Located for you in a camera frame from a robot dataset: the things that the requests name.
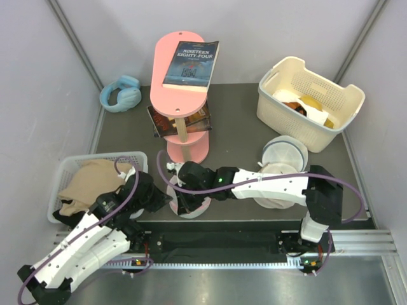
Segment pink-trimmed white mesh laundry bag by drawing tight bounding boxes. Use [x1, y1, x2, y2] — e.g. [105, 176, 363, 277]
[166, 186, 211, 219]

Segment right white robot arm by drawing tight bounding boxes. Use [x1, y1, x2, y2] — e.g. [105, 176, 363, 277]
[167, 161, 343, 252]

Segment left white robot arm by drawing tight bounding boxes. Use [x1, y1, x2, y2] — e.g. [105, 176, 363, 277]
[17, 171, 172, 304]

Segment beige-trimmed white mesh laundry bag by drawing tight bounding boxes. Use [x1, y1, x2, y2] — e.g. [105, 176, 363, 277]
[254, 163, 298, 209]

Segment blue-trimmed white mesh laundry bag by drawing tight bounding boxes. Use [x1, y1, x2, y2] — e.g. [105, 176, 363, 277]
[261, 135, 308, 172]

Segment cream perforated laundry basket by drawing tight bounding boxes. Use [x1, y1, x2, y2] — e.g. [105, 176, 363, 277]
[257, 57, 365, 153]

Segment beige folded garment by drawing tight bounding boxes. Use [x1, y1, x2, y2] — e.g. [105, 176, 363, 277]
[58, 159, 132, 216]

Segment dark paperback book lower shelf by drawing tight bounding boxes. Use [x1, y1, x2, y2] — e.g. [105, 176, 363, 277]
[146, 102, 212, 139]

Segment pink two-tier wooden shelf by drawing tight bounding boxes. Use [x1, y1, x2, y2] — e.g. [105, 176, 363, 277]
[150, 31, 209, 163]

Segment black garment in white basket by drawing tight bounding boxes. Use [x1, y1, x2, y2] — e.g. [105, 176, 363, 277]
[53, 210, 85, 227]

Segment white perforated plastic basket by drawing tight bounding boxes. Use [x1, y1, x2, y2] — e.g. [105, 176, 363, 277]
[47, 151, 148, 224]

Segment light blue headphones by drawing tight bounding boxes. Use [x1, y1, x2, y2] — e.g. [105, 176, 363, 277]
[99, 75, 142, 113]

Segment Nineteen Eighty-Four paperback book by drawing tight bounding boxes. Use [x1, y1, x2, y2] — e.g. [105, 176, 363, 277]
[162, 41, 219, 93]

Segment clothes pile in cream basket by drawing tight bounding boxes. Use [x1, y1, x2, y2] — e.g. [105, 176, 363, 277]
[272, 90, 334, 129]

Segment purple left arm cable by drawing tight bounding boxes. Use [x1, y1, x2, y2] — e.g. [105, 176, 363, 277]
[17, 156, 141, 305]

